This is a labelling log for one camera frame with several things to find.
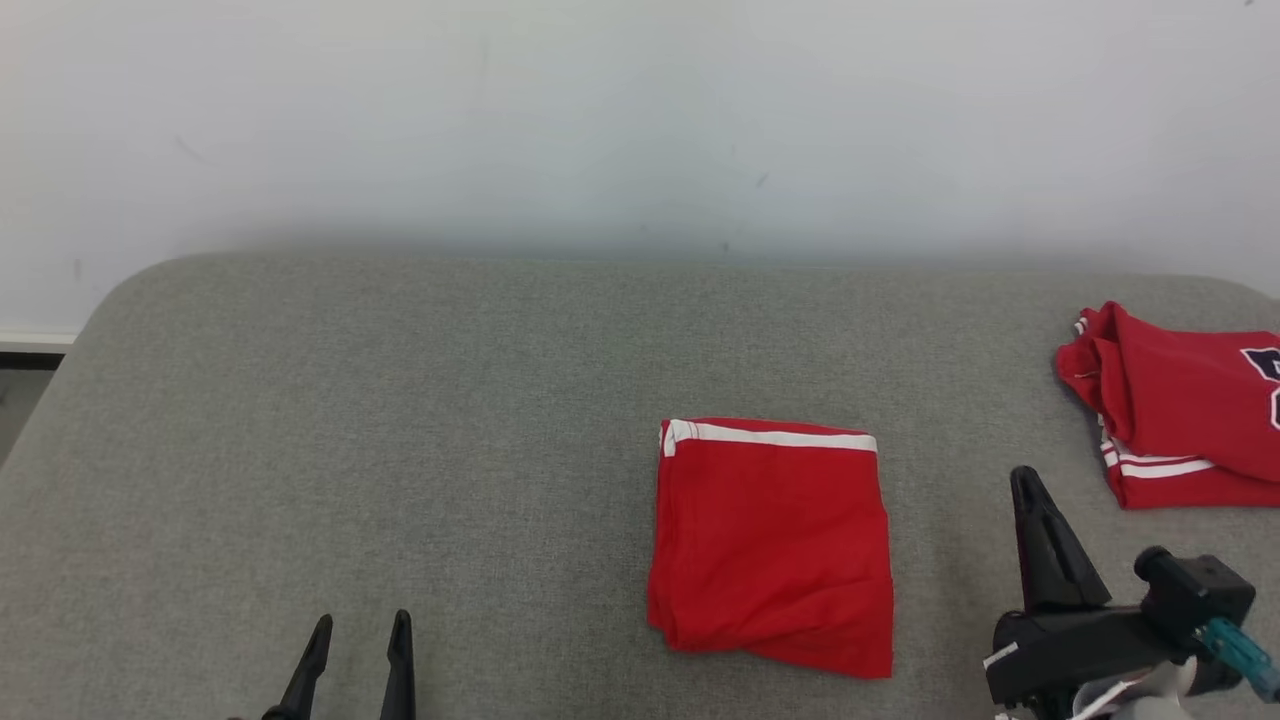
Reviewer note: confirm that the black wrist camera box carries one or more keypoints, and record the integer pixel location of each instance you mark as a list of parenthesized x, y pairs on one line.
[(1195, 590)]

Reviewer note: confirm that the red jersey with number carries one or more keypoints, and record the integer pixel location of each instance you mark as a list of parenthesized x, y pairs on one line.
[(1190, 400)]

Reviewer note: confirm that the white wall skirting board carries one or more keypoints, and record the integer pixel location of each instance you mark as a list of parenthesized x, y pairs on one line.
[(35, 340)]

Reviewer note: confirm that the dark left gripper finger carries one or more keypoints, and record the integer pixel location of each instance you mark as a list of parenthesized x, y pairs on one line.
[(305, 675), (400, 670)]

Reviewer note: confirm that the red shorts white trim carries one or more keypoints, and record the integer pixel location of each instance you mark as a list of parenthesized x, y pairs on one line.
[(770, 550)]

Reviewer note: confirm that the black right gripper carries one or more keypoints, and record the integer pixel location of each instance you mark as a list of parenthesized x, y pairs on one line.
[(1080, 645)]

